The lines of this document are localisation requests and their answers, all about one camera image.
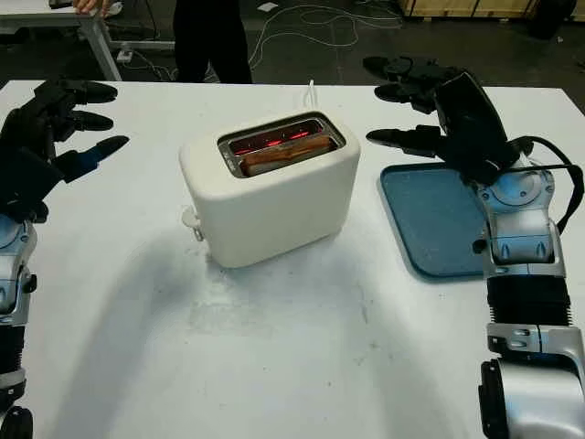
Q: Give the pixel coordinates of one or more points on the person's right hand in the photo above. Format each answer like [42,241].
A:
[93,7]

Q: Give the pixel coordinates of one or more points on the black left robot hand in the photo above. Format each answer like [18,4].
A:
[27,137]

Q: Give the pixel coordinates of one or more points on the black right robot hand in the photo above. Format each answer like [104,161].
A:
[475,123]

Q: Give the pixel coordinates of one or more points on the toast slice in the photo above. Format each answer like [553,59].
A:
[283,156]

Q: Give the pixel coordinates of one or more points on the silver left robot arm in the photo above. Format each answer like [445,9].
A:
[13,274]

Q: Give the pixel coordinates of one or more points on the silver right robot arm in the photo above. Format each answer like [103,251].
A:
[525,238]

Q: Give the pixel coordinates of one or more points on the person in white jacket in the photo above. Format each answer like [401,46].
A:
[210,41]

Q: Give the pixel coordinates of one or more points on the white toaster lever knob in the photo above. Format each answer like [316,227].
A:
[191,217]

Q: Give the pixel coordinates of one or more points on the white two-slot toaster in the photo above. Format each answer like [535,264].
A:
[274,215]

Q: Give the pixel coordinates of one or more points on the white desk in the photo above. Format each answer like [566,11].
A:
[91,27]

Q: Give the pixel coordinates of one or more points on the white power strip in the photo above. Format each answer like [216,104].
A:
[124,55]

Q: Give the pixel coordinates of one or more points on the blue plastic tray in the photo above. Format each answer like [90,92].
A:
[429,219]

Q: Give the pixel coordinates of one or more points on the black case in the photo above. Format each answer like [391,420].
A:
[550,18]

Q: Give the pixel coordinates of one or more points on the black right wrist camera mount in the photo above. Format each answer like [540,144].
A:
[480,176]

